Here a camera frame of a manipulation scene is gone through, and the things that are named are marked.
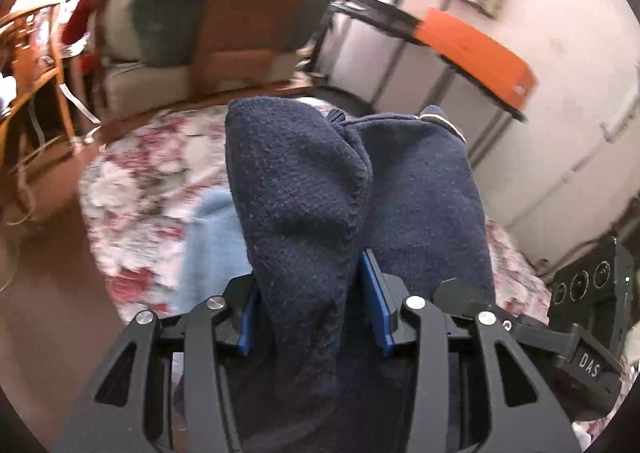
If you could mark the red cloth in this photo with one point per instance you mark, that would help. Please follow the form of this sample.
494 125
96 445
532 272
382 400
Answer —
85 18

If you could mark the black metal table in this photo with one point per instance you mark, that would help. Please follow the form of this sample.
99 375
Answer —
380 15

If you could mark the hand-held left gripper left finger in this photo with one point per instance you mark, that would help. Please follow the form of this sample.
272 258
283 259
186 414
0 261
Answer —
248 328

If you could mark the orange box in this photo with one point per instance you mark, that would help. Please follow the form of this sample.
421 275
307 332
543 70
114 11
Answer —
475 53

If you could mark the multicoloured back cushion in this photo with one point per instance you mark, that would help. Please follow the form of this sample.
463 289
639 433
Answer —
240 8

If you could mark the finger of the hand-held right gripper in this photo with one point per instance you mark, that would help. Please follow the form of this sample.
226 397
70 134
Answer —
540 333

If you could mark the floral bed sheet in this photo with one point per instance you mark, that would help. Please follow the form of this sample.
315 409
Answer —
140 193

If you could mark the light blue cloth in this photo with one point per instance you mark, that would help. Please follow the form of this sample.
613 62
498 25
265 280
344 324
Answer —
215 243

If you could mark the wooden chair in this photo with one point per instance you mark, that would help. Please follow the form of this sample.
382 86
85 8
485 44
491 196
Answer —
30 63

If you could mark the navy knit cardigan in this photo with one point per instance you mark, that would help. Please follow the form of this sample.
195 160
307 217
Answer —
300 183

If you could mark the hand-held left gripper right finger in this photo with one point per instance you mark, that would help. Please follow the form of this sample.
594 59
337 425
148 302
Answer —
377 303

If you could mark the beige seat cushion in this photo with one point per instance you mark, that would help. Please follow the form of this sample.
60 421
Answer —
150 88

